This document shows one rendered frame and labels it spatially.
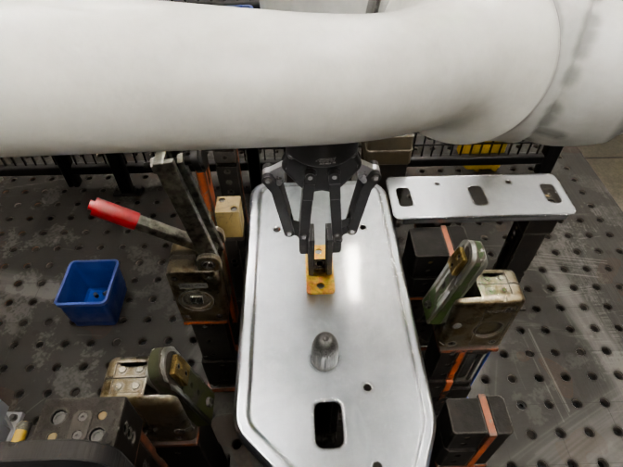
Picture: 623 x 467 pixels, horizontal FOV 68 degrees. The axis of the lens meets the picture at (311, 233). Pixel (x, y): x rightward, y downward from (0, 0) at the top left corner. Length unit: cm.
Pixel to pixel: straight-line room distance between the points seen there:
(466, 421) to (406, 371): 8
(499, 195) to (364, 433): 45
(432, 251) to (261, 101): 57
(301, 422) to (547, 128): 39
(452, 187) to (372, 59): 62
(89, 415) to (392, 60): 37
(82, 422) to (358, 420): 27
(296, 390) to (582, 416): 58
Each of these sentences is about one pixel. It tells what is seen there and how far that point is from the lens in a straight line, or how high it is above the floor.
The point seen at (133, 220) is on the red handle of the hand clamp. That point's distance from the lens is 58.
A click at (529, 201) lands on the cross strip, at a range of 82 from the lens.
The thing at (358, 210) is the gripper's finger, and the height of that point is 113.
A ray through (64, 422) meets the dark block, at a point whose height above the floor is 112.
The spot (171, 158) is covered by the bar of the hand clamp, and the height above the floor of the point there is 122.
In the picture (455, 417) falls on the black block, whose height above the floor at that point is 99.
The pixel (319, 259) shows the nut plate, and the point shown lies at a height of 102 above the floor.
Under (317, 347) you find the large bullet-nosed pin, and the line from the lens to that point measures 53.
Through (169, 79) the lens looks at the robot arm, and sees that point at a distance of 17.
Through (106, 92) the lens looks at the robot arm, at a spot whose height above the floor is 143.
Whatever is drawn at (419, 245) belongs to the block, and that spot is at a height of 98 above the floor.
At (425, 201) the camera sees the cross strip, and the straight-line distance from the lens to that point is 76.
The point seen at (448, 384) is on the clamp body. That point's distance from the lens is 79.
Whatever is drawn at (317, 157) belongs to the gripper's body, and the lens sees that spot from 45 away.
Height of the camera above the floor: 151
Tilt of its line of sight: 47 degrees down
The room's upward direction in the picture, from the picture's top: straight up
